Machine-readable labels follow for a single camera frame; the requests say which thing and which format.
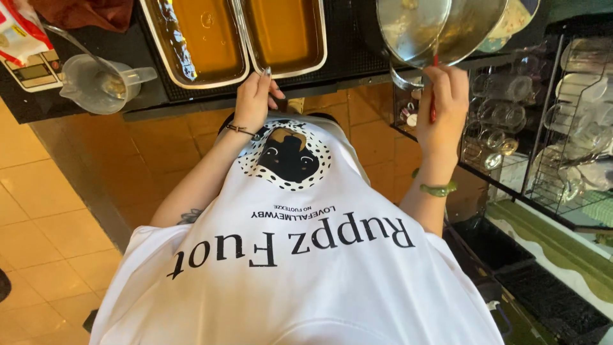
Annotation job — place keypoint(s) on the person's right hand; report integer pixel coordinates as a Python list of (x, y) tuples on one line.
[(448, 120)]

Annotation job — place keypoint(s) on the person's left hand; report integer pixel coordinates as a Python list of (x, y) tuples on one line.
[(254, 108)]

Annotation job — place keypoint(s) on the person's right fingers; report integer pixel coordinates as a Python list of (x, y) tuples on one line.
[(448, 79)]

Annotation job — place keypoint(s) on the steel saucepan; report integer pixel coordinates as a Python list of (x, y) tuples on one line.
[(445, 26)]

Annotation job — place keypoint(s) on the black shelf of drinking glasses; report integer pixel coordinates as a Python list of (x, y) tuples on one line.
[(498, 115)]

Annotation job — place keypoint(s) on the pale patterned plate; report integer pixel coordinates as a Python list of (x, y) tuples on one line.
[(515, 19)]

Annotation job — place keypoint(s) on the black rubber bar mat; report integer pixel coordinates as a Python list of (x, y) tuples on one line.
[(349, 52)]

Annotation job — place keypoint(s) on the green bangle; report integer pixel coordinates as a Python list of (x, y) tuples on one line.
[(438, 189)]

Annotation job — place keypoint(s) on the narrow steel tray brown liquid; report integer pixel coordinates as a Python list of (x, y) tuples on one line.
[(285, 33)]

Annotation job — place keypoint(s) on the green and white scalloped cloth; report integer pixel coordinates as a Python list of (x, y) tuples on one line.
[(550, 242)]

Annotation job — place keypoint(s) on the green checked cloth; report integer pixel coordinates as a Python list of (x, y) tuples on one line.
[(598, 208)]

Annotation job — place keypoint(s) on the black plastic crate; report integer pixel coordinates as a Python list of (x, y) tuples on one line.
[(536, 287)]

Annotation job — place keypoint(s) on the white printed t-shirt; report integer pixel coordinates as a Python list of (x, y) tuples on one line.
[(297, 268)]

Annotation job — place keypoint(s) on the wide steel tray brown liquid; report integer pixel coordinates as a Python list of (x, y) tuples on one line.
[(201, 40)]

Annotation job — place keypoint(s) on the clear plastic measuring jug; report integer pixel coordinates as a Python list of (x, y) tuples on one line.
[(91, 93)]

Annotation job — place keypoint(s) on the dark red cloth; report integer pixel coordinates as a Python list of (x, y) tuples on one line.
[(81, 13)]

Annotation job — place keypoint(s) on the long metal spoon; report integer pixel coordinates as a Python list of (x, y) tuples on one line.
[(72, 45)]

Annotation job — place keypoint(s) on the white digital kitchen scale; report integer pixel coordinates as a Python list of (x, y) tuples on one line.
[(31, 74)]

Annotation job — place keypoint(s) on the red and white packet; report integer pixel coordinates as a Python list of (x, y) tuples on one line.
[(19, 33)]

